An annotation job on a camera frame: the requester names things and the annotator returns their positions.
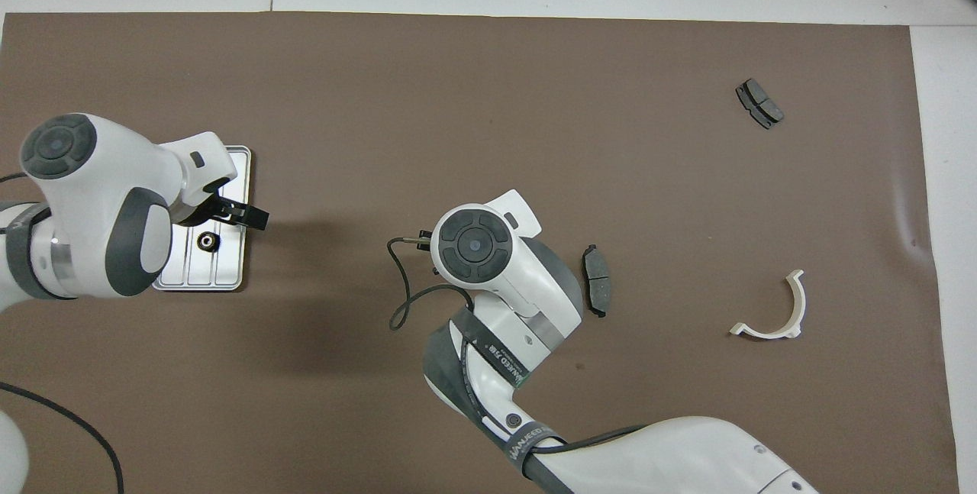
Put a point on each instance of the long dark grey brake pad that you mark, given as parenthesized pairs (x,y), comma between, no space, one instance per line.
(599,280)

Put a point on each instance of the grooved dark grey brake pad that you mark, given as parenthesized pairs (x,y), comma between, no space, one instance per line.
(759,103)

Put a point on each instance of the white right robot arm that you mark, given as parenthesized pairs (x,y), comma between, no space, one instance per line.
(488,250)

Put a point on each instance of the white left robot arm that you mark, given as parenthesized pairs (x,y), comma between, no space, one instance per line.
(99,173)

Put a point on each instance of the white curved plastic bracket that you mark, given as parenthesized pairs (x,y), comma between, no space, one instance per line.
(801,303)

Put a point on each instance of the silver metal tray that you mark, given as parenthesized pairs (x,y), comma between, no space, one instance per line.
(229,265)

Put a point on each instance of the black bearing gear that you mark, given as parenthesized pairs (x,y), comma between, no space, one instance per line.
(207,241)

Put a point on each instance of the brown table mat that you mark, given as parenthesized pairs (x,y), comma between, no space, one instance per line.
(496,97)

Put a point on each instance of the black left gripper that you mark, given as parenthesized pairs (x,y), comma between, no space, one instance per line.
(210,210)

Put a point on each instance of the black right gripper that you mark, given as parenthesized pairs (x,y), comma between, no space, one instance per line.
(425,240)

